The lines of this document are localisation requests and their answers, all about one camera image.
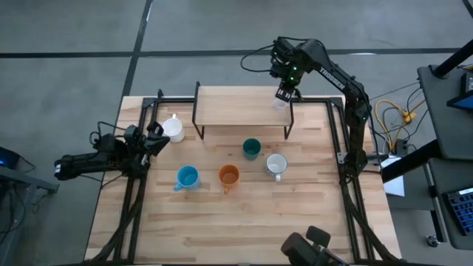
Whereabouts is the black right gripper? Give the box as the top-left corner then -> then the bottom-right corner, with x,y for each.
269,36 -> 307,101

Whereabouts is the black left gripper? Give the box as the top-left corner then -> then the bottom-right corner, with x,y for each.
123,121 -> 171,175

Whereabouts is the clear plastic cup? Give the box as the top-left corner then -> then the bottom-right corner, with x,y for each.
272,96 -> 291,112

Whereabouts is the white mug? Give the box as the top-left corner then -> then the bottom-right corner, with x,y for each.
161,113 -> 186,143

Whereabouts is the blue faceted mug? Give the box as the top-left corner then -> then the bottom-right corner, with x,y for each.
173,165 -> 201,192

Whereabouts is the green cup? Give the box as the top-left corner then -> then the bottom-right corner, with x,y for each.
242,137 -> 262,161

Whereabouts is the floral print mug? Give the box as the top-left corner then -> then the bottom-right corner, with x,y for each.
265,153 -> 288,183

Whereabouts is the orange faceted mug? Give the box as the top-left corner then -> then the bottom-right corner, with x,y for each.
217,164 -> 241,196

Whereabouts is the wooden shelf with black legs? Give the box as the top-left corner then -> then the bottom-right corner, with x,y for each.
191,81 -> 296,140

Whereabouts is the grey metal stand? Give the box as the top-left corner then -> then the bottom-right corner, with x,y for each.
0,166 -> 60,265

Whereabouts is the black slanted beam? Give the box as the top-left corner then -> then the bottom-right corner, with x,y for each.
380,139 -> 443,184

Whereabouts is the white paper sheet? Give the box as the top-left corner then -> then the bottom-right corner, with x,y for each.
380,157 -> 406,197

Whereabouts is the black device with blue light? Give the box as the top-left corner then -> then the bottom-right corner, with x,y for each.
0,146 -> 21,171

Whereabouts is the black bulky device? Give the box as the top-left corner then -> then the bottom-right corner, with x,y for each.
280,225 -> 348,266

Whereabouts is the black slanted pole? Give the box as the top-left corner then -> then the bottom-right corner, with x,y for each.
432,38 -> 473,78

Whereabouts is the dark grey low desk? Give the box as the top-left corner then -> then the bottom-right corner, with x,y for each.
423,158 -> 473,250

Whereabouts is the tablet with blue screen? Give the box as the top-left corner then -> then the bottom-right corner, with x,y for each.
446,69 -> 473,112

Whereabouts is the laptop with lit keyboard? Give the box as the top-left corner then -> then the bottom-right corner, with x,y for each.
441,186 -> 473,237

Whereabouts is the black aluminium table frame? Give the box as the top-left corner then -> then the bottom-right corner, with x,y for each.
84,88 -> 404,265

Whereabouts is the yellow cable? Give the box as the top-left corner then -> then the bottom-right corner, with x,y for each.
375,98 -> 418,149

